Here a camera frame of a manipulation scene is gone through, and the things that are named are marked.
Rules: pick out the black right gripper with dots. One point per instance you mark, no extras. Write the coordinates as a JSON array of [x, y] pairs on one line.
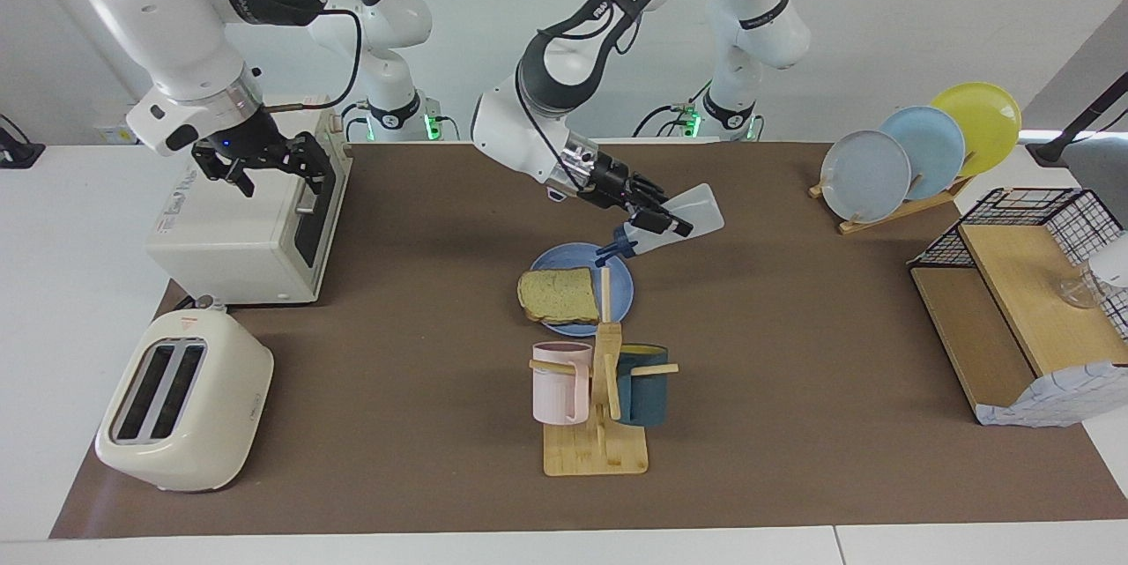
[[238, 146]]

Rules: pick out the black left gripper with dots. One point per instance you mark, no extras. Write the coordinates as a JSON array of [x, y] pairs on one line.
[[608, 179]]

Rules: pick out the translucent squeeze bottle blue cap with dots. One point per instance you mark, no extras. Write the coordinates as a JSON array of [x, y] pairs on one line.
[[701, 212]]

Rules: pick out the toasted bread slice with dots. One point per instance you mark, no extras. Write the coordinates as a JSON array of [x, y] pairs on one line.
[[560, 296]]

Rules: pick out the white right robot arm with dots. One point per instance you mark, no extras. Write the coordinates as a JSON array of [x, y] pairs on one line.
[[176, 27]]

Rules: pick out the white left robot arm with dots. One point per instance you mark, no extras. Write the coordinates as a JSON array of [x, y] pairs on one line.
[[564, 89]]

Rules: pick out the blue round plate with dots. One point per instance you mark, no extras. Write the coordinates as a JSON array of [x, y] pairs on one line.
[[617, 292]]

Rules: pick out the grey-blue plate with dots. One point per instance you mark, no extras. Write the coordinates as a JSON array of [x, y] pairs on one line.
[[868, 177]]

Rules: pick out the wooden plate rack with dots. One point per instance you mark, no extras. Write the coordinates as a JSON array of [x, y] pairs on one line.
[[890, 217]]

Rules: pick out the light blue plate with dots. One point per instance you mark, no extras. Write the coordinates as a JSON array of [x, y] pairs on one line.
[[934, 146]]

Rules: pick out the yellow plate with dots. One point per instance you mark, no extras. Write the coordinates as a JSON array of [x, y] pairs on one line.
[[983, 120]]

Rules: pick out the white toaster oven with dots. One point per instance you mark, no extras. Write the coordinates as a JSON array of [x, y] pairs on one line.
[[238, 230]]

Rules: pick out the dark teal mug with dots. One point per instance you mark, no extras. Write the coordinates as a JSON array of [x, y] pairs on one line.
[[643, 393]]

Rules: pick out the pink ribbed mug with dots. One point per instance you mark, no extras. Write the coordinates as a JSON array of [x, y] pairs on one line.
[[555, 389]]

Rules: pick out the wooden mug tree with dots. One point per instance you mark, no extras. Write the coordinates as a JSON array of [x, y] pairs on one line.
[[595, 455]]

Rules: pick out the black clamp base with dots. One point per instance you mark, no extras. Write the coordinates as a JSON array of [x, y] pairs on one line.
[[18, 151]]

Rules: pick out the cream two-slot toaster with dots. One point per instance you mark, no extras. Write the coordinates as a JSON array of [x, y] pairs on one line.
[[203, 424]]

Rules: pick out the brown table mat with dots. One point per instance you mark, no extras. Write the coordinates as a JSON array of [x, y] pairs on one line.
[[397, 424]]

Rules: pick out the wooden shelf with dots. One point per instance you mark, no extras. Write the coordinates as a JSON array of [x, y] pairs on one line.
[[1022, 301]]

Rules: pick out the clear glass cup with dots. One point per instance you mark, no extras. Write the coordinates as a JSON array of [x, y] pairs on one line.
[[1079, 292]]

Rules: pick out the grey rounded object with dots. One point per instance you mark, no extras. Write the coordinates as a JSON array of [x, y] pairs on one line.
[[1102, 173]]

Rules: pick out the white wall socket box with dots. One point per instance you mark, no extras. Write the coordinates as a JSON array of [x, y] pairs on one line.
[[110, 129]]

